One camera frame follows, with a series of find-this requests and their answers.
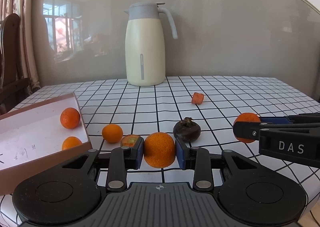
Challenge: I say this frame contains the wooden sofa with woven cushion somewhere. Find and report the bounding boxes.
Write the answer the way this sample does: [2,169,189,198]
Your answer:
[0,13,30,116]

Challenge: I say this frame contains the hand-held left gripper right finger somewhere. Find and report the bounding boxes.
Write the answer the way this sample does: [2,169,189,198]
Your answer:
[174,139,259,192]

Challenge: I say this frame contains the small reddish persimmon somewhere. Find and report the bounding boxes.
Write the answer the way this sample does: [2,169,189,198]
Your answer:
[191,92,204,105]

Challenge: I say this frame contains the white checkered tablecloth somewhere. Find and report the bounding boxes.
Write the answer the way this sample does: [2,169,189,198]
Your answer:
[0,75,320,227]

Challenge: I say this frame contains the cream thermos jug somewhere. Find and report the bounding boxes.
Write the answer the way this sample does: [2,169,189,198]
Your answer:
[124,2,178,87]

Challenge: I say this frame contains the persimmon with green calyx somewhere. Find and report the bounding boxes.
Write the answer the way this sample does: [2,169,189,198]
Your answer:
[120,134,144,148]

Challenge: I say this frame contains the dark purple mangosteen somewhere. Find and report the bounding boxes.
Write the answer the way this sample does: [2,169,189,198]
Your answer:
[173,117,201,143]

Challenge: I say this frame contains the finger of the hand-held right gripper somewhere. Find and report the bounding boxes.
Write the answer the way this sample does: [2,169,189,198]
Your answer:
[259,114,320,124]
[233,121,320,143]

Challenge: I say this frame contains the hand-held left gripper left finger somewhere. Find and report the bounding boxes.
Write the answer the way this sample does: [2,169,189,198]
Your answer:
[61,139,145,192]

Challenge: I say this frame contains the brown cardboard box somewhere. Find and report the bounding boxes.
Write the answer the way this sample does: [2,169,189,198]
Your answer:
[0,92,93,196]

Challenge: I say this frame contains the small orange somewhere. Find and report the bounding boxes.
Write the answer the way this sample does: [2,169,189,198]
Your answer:
[62,136,83,151]

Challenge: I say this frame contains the large orange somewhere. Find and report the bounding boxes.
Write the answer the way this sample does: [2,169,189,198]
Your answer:
[143,132,176,169]

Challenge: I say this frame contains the beige embroidered curtain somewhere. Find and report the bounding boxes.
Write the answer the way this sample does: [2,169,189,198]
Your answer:
[0,0,42,96]

